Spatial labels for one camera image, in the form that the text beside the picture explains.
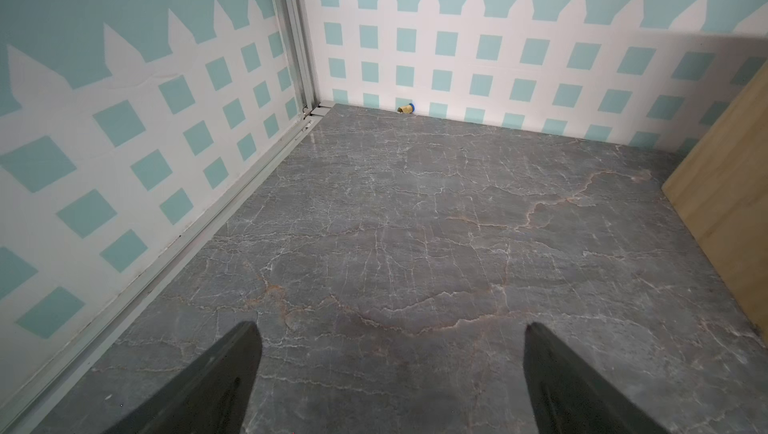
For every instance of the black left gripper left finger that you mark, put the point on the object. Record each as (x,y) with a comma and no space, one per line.
(211,395)

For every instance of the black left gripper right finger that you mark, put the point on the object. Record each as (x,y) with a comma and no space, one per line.
(568,396)

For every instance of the wooden two-tier bookshelf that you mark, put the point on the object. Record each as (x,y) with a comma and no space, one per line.
(720,193)

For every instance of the small yellow blue wall fitting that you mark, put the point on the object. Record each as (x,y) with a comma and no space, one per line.
(407,109)

